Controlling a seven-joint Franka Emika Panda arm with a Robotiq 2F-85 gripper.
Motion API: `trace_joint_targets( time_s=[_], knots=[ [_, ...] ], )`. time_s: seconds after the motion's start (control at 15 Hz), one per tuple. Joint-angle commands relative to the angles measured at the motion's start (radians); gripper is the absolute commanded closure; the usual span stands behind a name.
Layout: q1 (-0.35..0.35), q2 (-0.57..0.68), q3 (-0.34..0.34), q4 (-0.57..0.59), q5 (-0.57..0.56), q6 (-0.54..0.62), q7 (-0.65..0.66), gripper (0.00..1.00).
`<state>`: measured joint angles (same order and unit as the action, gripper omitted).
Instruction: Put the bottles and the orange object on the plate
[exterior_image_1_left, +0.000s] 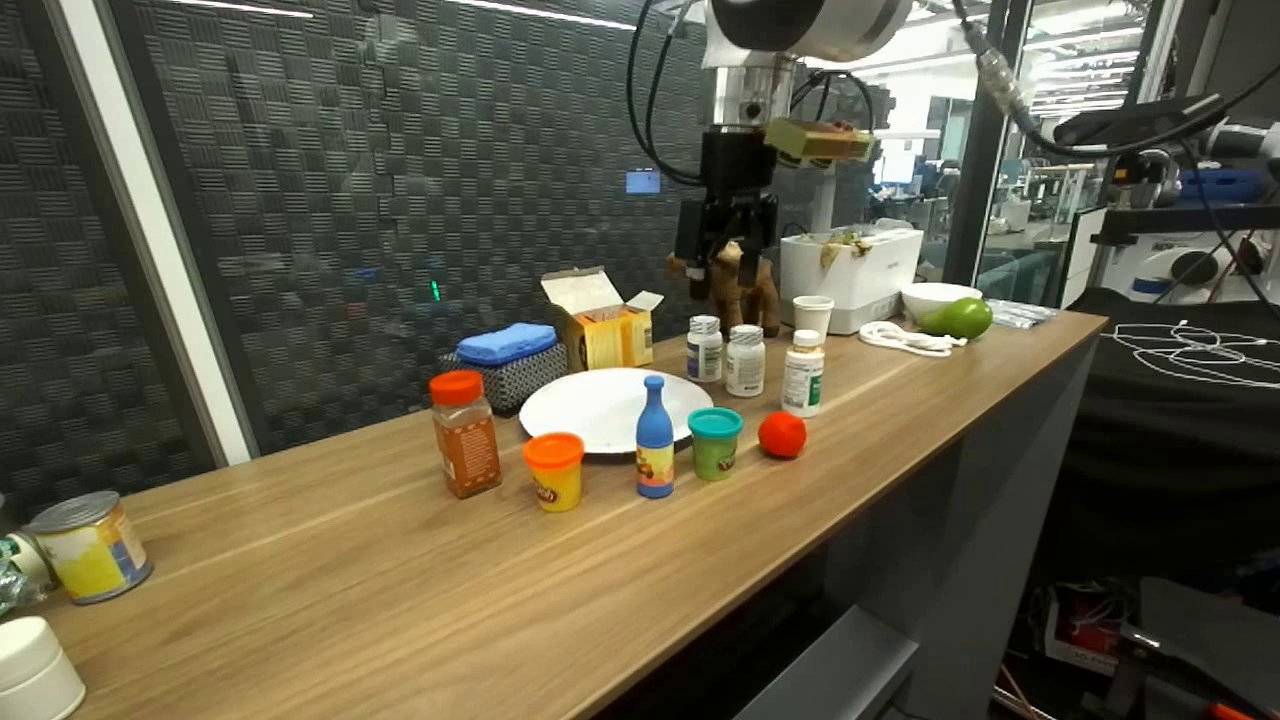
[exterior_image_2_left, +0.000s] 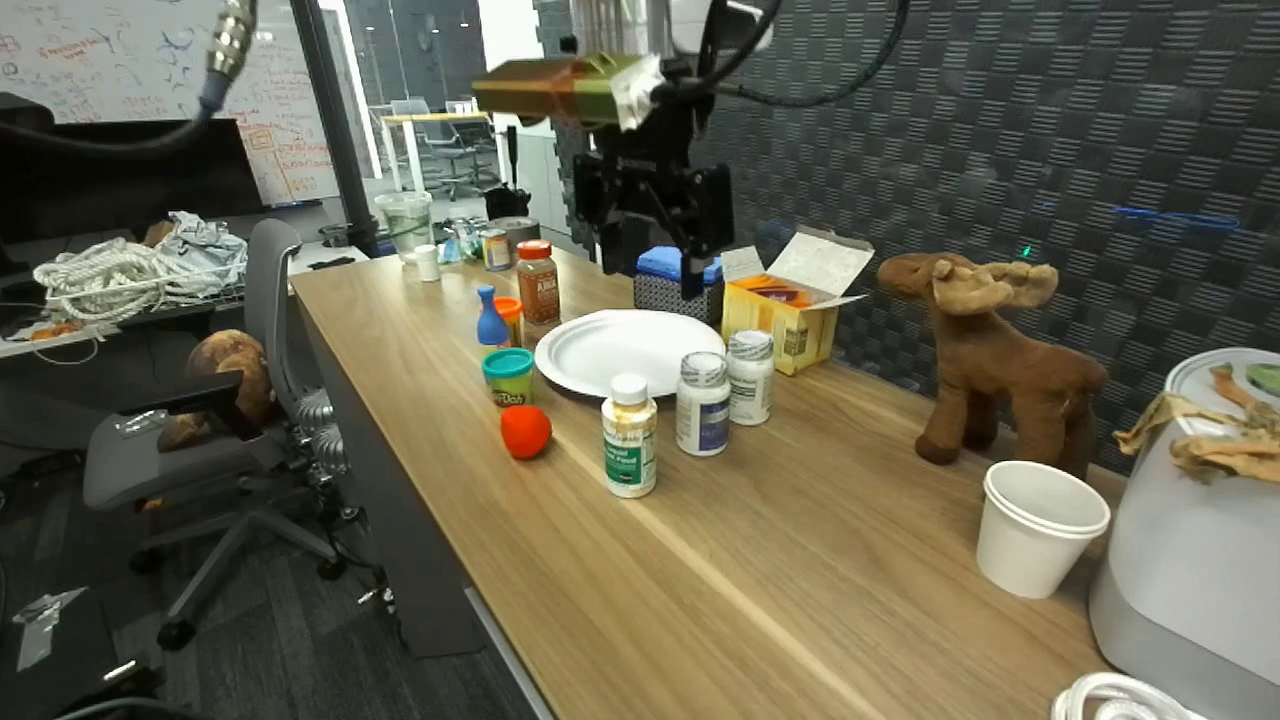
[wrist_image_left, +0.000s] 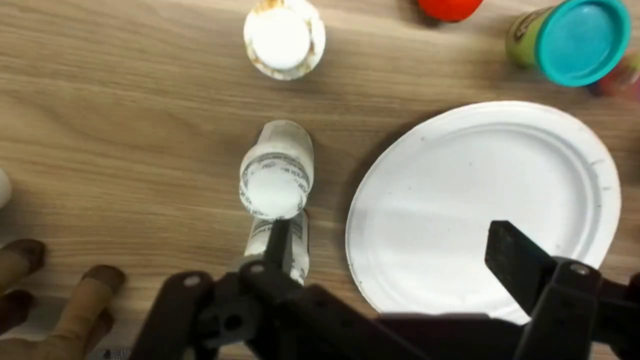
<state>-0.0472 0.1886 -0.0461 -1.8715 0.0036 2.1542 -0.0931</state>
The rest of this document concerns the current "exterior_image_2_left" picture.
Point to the yellow tea bag box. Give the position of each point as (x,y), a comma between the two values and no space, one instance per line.
(787,321)

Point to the orange ball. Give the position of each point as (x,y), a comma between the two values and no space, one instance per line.
(525,433)

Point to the grey office chair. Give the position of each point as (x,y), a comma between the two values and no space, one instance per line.
(201,454)

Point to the pill bottle grey label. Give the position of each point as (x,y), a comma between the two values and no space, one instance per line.
(748,380)

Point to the pill bottle green label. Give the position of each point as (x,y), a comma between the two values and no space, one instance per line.
(629,445)

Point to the white paper scrap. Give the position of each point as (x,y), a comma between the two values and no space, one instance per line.
(45,625)

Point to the black side desk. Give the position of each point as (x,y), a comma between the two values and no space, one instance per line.
(106,180)

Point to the black vertical pole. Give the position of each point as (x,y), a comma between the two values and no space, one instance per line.
(332,121)

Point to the brown crumpled paper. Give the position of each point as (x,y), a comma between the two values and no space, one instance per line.
(1225,445)

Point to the green white small object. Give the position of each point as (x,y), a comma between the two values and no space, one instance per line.
(461,241)

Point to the white paper plate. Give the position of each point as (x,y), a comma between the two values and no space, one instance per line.
(603,346)

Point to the translucent plastic container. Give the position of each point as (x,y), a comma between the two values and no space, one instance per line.
(406,213)

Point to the white paper cup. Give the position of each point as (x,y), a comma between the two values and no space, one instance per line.
(1034,532)

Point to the blue sponge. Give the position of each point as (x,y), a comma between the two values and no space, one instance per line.
(662,261)

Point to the blue bowling pin bottle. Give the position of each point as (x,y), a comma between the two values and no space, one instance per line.
(488,321)

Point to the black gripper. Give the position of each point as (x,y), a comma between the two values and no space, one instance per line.
(667,202)

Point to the whiteboard with writing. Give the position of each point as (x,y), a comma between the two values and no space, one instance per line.
(81,54)

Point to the brown moose plush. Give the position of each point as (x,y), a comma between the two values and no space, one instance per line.
(994,367)

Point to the white background table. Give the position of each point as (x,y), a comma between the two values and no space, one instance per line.
(441,134)

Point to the teal lid dough tub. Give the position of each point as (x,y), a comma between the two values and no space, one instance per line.
(510,379)

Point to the white round tub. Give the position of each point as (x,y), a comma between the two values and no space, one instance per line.
(424,261)

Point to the dark grey foam block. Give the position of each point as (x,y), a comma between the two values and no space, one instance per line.
(662,299)

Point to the white plastic appliance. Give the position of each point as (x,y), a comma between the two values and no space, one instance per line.
(1187,574)

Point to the pill bottle blue label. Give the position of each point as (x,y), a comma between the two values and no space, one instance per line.
(700,404)

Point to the brown plush toy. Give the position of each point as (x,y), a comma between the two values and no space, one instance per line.
(243,367)

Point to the orange lid spice jar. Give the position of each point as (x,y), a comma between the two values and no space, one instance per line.
(539,281)

